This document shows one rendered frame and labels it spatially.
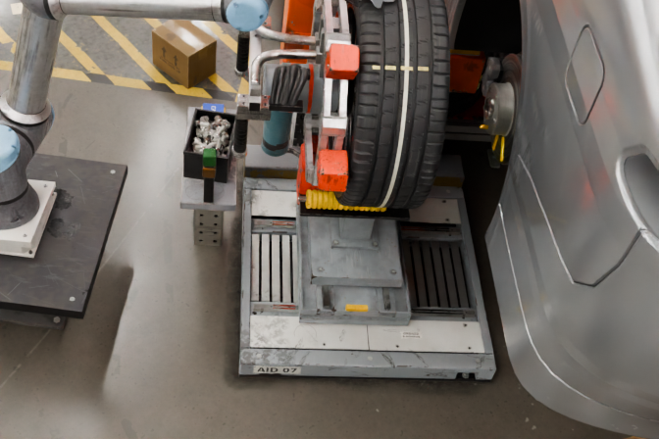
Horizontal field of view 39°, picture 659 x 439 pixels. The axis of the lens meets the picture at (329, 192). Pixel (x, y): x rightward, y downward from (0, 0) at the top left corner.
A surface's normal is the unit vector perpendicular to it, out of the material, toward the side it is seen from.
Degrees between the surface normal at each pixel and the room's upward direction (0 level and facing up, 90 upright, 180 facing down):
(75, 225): 0
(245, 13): 86
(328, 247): 0
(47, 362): 0
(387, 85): 45
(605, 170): 90
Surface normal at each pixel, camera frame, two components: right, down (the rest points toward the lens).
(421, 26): 0.13, -0.43
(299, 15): 0.04, 0.75
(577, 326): -0.89, 0.29
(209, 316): 0.12, -0.66
